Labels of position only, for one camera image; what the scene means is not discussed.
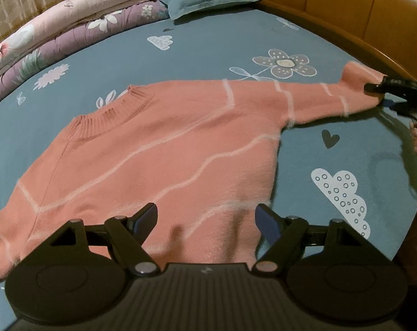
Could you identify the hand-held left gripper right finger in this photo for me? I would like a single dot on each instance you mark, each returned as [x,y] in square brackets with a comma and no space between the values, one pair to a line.
[267,222]

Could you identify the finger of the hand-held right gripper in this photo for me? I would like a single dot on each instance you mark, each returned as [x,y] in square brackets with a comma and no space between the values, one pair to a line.
[399,107]
[398,87]

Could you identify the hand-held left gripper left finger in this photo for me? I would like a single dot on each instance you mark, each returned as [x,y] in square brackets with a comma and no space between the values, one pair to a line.
[144,221]

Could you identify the pink knit sweater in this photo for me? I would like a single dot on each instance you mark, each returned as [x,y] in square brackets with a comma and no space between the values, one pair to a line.
[160,151]

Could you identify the wooden bed headboard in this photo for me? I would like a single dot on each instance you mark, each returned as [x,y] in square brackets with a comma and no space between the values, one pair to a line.
[332,0]

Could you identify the pink floral quilt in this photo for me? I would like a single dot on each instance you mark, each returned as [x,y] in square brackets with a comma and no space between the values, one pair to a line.
[56,24]

